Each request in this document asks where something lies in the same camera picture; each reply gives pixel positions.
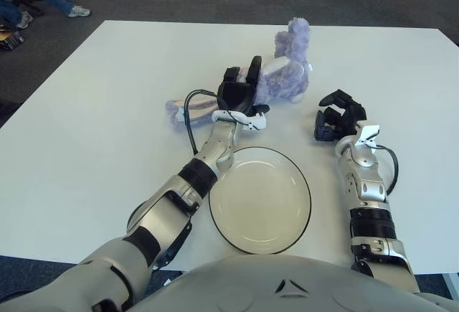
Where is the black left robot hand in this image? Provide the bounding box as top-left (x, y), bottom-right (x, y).
top-left (217, 55), bottom-right (270, 116)

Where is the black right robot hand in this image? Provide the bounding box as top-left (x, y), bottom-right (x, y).
top-left (313, 88), bottom-right (367, 144)

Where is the purple plush bunny doll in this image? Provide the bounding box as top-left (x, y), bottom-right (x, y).
top-left (164, 17), bottom-right (312, 132)

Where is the white plate with black rim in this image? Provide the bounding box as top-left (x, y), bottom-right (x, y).
top-left (208, 146), bottom-right (312, 255)

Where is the white clip on right wrist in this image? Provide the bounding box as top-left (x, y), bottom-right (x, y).
top-left (356, 123), bottom-right (381, 148)

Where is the white clip on wrist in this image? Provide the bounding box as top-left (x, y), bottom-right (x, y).
top-left (356, 123), bottom-right (381, 148)
top-left (236, 110), bottom-right (268, 133)

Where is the white clip on left wrist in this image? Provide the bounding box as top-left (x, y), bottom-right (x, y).
top-left (236, 110), bottom-right (268, 133)

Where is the white grey sneaker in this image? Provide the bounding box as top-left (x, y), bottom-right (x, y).
top-left (16, 11), bottom-right (34, 29)
top-left (67, 5), bottom-right (92, 18)

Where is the grey robot torso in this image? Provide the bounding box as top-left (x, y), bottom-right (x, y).
top-left (136, 254), bottom-right (459, 312)

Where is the white table leg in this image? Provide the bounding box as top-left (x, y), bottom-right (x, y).
top-left (443, 272), bottom-right (459, 297)

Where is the dark book with yellow edge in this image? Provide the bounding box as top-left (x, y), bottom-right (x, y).
top-left (0, 32), bottom-right (25, 51)

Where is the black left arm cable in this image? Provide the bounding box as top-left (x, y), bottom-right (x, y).
top-left (184, 89), bottom-right (248, 155)

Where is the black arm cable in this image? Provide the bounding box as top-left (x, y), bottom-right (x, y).
top-left (184, 89), bottom-right (248, 155)
top-left (372, 145), bottom-right (399, 194)

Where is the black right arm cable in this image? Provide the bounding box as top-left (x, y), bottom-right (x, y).
top-left (372, 145), bottom-right (399, 194)

